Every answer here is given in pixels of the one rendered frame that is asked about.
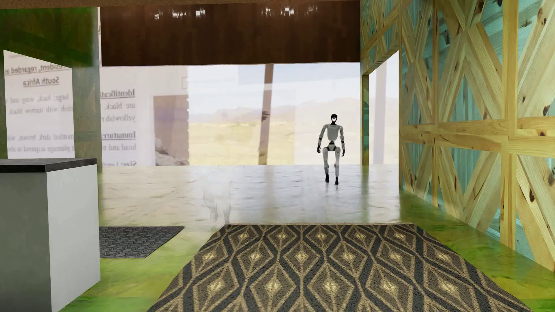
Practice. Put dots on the white humanoid robot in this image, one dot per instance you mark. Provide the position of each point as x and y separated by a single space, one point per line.
332 133

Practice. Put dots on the dark hexagon pattern mat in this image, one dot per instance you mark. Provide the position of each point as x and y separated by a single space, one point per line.
132 241

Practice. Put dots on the white cabinet with dark top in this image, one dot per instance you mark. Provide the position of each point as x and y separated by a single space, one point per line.
47 234

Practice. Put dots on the wooden lattice partition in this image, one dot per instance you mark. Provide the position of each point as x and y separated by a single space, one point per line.
468 125

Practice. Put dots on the white text poster panel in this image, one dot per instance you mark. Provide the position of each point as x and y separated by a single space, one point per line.
39 108

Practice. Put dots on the diamond patterned brown carpet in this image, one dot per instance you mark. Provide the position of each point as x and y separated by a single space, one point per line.
329 271

